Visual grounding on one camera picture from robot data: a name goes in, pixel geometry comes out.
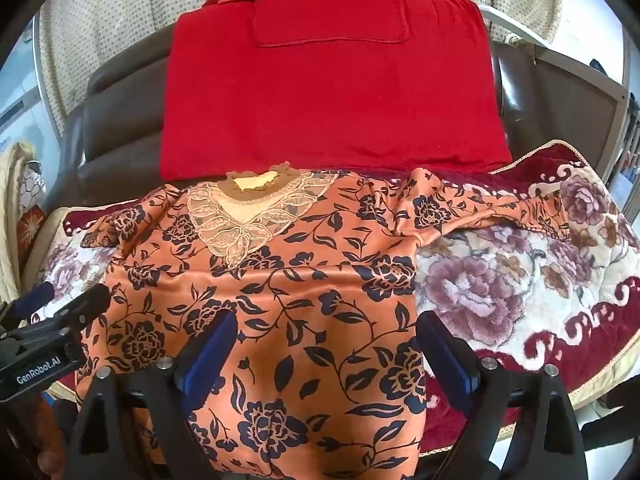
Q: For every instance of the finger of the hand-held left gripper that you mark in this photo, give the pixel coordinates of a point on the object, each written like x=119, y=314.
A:
x=85, y=305
x=35, y=295

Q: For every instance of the person's left forearm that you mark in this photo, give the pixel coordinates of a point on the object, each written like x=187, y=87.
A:
x=45, y=435

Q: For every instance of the floral plush blanket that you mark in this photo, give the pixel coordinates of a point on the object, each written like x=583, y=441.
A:
x=500, y=270

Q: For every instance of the red folded cloth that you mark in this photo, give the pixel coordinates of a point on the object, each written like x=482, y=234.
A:
x=325, y=85

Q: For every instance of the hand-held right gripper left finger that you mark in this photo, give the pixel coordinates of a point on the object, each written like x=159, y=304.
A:
x=207, y=360

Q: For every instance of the orange floral blouse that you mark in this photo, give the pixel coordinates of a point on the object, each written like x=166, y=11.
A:
x=310, y=310

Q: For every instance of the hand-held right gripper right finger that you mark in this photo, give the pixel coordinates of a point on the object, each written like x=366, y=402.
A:
x=447, y=360

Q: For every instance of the white metal frame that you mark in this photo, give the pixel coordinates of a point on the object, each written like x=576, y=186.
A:
x=560, y=50

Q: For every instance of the dark leather sofa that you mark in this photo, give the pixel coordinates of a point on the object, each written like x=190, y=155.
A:
x=120, y=125

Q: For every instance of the orange patterned cushion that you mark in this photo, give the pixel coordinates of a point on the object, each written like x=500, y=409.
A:
x=30, y=227

